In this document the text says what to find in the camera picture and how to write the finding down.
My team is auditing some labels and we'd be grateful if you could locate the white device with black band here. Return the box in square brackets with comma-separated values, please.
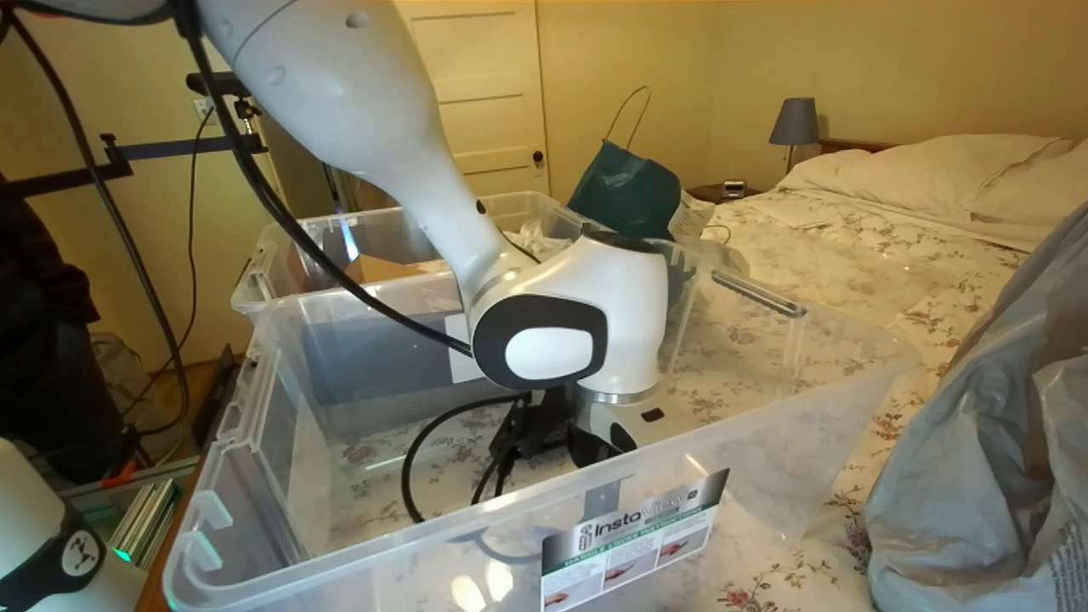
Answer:
[0, 434, 153, 612]

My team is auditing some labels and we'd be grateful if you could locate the cream panel door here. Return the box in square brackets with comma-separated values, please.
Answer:
[391, 0, 555, 202]

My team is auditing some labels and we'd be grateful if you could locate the clear plastic box with label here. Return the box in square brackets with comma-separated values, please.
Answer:
[161, 327, 912, 612]

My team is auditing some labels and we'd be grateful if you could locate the grey table lamp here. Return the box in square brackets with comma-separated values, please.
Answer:
[767, 95, 821, 177]

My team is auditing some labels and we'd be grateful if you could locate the white printed box label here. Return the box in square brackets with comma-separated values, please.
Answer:
[536, 466, 729, 612]

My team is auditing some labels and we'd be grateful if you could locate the dark green bag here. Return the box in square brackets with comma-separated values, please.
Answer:
[563, 81, 691, 249]

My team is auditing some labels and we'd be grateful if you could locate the dark cloth heap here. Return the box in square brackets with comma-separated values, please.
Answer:
[0, 177, 130, 487]

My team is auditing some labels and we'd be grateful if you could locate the black camera stand bar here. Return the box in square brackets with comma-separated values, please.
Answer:
[0, 69, 273, 202]

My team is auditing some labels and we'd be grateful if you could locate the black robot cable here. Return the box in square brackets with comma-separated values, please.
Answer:
[167, 0, 536, 525]

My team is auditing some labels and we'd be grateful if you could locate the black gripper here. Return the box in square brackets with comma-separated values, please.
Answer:
[494, 387, 584, 461]

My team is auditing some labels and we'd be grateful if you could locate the white pillow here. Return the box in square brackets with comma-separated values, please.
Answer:
[779, 132, 1088, 255]

